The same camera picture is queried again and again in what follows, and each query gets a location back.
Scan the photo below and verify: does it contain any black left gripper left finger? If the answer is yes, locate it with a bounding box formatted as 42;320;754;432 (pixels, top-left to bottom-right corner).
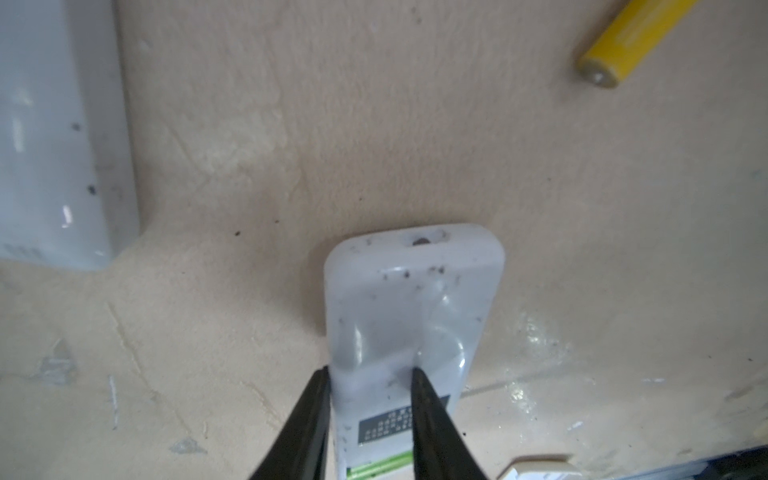
250;366;331;480

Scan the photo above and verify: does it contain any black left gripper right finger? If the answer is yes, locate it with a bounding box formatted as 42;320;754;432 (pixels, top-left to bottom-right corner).
410;367;487;480

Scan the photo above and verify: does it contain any red and white remote control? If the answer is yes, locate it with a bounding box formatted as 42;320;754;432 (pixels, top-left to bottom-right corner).
323;223;505;479

